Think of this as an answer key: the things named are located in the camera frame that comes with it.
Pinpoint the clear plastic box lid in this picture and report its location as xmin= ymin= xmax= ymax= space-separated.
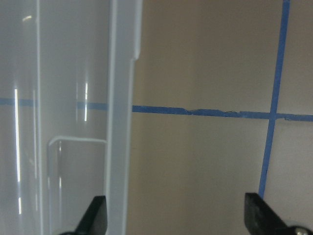
xmin=0 ymin=0 xmax=143 ymax=235

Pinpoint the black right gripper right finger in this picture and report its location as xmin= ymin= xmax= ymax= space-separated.
xmin=245 ymin=192 xmax=313 ymax=235

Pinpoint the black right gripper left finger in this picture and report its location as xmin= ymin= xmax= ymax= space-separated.
xmin=57 ymin=195 xmax=108 ymax=235

